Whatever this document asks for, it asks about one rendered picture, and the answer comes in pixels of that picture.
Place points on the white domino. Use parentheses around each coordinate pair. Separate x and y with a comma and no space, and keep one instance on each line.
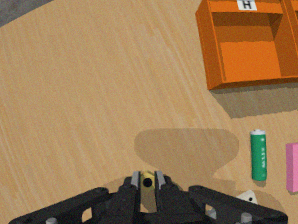
(247,196)

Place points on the orange three-compartment bin rack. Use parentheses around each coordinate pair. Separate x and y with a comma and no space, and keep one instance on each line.
(252,46)

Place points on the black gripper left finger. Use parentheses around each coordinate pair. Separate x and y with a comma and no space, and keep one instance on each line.
(120,210)

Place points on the pink square pad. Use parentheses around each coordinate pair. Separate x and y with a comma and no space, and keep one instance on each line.
(292,167)

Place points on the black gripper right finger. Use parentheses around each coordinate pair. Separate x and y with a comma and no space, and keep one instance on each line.
(229,209)

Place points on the green aa battery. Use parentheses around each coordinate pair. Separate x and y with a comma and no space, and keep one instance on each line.
(258,155)

